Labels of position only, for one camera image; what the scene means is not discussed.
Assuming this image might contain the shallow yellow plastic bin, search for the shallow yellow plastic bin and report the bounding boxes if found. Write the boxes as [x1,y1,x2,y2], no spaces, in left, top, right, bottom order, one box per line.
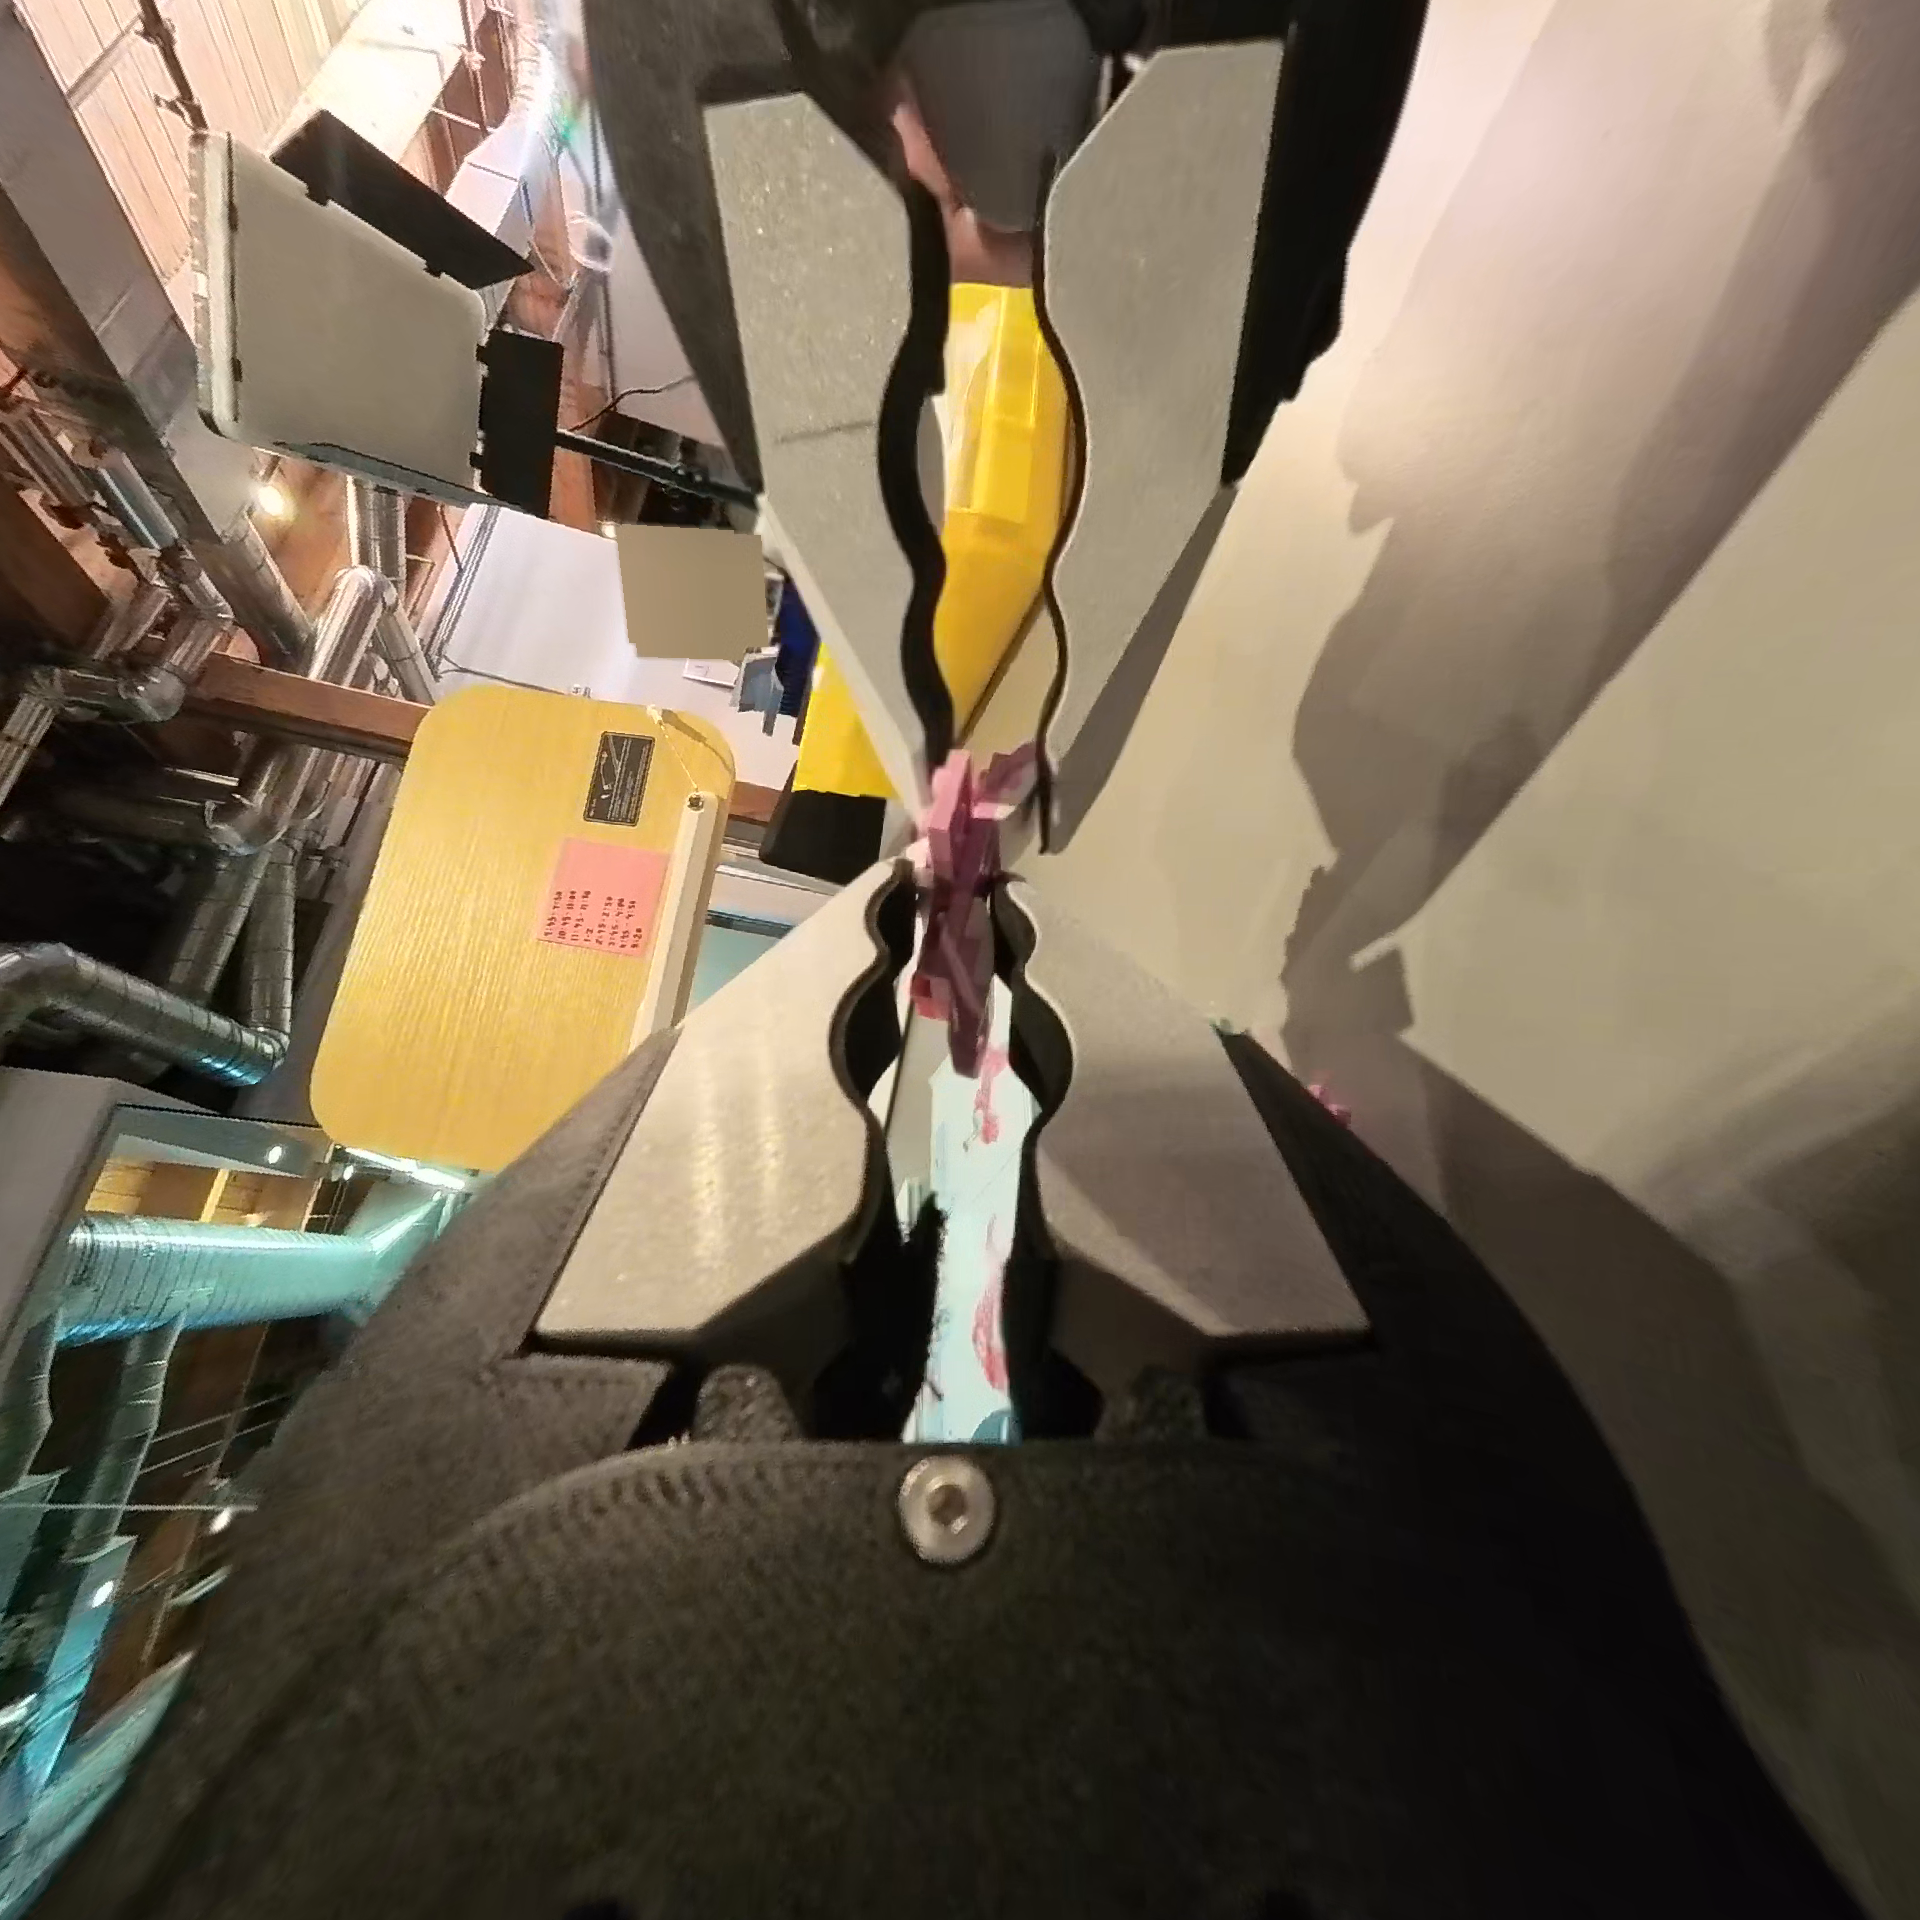
[785,276,1076,798]

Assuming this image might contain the person's right hand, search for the person's right hand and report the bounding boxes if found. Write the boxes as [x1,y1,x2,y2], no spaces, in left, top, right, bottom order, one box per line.
[886,60,1039,278]

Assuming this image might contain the pink sticky note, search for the pink sticky note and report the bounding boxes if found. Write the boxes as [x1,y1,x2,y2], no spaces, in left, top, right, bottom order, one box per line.
[539,838,672,955]

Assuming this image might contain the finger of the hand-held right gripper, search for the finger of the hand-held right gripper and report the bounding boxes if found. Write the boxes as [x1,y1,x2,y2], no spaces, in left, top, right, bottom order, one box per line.
[1031,39,1289,852]
[700,93,963,815]

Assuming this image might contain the wooden top white stand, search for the wooden top white stand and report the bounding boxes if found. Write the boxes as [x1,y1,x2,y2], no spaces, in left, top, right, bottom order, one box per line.
[307,687,789,1175]

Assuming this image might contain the silver ribbed ventilation duct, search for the silver ribbed ventilation duct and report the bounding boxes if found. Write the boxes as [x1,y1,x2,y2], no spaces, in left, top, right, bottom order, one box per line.
[0,938,289,1091]

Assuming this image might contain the studio light on black stand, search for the studio light on black stand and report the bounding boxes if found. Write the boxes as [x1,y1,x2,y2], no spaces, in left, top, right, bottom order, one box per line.
[191,107,767,522]

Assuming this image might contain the open pale blue instruction booklet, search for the open pale blue instruction booklet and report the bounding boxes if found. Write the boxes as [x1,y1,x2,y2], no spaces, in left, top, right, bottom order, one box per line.
[896,1050,1046,1445]

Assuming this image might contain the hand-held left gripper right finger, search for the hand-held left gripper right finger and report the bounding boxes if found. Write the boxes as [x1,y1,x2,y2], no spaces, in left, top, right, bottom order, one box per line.
[992,877,1372,1374]

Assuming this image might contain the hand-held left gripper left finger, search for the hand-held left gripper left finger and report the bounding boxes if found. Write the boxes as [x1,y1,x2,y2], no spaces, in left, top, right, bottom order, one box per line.
[532,862,921,1366]

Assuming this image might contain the red and pink plate assembly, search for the red and pink plate assembly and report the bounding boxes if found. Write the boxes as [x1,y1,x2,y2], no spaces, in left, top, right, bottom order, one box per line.
[908,747,1039,1075]

